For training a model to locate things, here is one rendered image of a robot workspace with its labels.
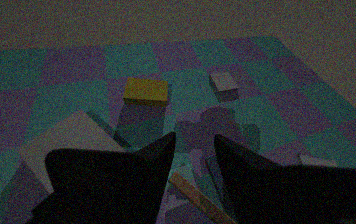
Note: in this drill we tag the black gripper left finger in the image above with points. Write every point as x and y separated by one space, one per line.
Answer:
140 176

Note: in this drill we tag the grey flat square slab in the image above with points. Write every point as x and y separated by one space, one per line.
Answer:
311 160

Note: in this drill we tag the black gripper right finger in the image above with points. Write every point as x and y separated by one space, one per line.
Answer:
265 192

